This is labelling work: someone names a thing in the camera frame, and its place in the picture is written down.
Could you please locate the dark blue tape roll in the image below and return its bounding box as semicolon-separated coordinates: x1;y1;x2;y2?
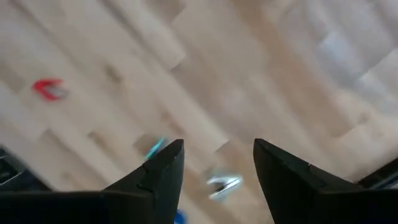
174;209;188;224

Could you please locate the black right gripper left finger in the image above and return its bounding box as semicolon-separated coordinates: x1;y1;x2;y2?
0;138;186;224

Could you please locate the silver staple remover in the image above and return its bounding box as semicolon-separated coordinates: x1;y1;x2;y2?
206;174;243;202

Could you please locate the black aluminium frame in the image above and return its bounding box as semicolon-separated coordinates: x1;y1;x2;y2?
0;146;398;192

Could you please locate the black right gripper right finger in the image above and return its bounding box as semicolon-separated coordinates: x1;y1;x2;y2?
252;138;398;224

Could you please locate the red staple remover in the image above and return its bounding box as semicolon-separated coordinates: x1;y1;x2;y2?
32;78;68;102

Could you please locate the teal staple remover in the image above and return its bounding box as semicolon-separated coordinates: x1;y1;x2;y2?
144;136;169;160

